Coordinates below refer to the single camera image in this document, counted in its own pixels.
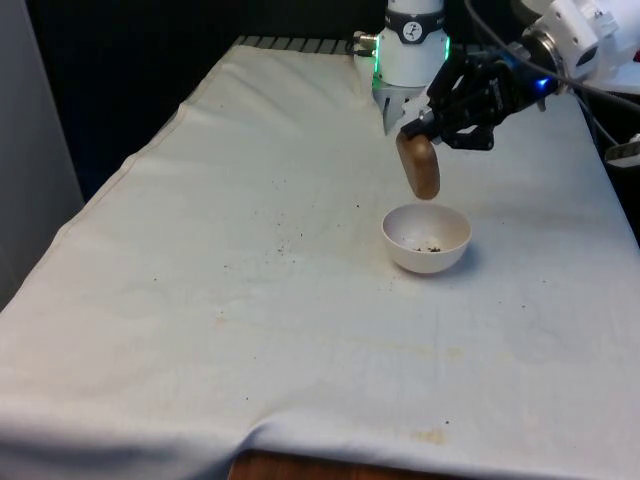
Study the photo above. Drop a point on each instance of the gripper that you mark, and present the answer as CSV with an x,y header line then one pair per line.
x,y
522,90

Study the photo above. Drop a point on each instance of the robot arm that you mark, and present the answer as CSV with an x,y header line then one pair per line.
x,y
410,60

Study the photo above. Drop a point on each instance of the coffee beans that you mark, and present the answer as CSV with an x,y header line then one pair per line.
x,y
426,247

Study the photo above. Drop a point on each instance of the white bowl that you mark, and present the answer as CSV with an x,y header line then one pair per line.
x,y
425,260

